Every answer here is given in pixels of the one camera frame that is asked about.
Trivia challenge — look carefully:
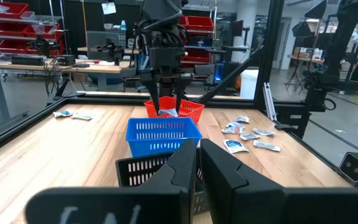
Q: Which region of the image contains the silver aluminium bracket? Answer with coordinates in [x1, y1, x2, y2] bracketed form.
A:
[262, 82, 278, 121]

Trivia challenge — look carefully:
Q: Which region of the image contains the white packet blue print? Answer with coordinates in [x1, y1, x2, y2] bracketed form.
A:
[223, 139, 250, 154]

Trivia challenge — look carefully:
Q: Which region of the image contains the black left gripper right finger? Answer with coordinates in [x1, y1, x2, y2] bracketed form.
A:
[200, 138, 358, 224]

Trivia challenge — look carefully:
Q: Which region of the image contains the grey computer monitor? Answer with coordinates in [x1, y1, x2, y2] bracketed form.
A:
[85, 30, 127, 62]

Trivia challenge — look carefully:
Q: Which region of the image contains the silver shelving rack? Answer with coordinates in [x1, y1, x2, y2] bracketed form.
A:
[0, 0, 67, 82]

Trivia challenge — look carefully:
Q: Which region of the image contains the black computer tower blue glow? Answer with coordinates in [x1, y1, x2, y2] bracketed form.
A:
[211, 60, 229, 84]

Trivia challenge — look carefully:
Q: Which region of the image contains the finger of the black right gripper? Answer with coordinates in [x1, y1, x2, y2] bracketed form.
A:
[175, 80, 189, 111]
[140, 80, 161, 116]

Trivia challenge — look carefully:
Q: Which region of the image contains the black camera crane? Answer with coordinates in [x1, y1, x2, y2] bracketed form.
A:
[302, 0, 358, 113]

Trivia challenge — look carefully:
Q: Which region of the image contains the blue plastic basket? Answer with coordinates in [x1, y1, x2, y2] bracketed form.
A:
[126, 116, 203, 158]

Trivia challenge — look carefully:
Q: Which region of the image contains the black plastic basket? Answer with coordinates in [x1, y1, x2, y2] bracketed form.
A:
[115, 147, 211, 216]

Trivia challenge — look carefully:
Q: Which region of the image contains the red storage bin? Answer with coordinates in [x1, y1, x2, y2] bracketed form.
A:
[0, 22, 27, 37]
[23, 24, 63, 40]
[0, 2, 30, 19]
[0, 39, 65, 57]
[185, 15, 214, 32]
[178, 46, 213, 68]

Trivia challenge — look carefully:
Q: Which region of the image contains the wooden top workbench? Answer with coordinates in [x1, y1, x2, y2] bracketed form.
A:
[0, 57, 142, 125]

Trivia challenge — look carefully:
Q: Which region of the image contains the white paper sign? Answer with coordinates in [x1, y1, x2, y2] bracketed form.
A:
[101, 2, 117, 16]

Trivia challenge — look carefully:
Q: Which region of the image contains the black studio lamp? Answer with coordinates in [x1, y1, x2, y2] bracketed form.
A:
[291, 20, 313, 38]

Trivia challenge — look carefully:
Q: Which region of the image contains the red plastic basket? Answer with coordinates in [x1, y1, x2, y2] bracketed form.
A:
[144, 95, 206, 125]

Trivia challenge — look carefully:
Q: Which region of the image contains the narrow white packet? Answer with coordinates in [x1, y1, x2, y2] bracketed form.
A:
[239, 133, 261, 141]
[253, 140, 282, 152]
[252, 128, 276, 137]

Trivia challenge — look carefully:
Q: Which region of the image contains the black aluminium table frame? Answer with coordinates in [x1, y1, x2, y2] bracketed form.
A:
[0, 0, 354, 187]

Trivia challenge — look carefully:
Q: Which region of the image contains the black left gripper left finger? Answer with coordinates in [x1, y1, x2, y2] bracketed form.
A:
[24, 138, 198, 224]

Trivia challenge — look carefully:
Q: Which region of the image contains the white cylindrical bin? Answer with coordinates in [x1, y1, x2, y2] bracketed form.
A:
[239, 68, 261, 100]

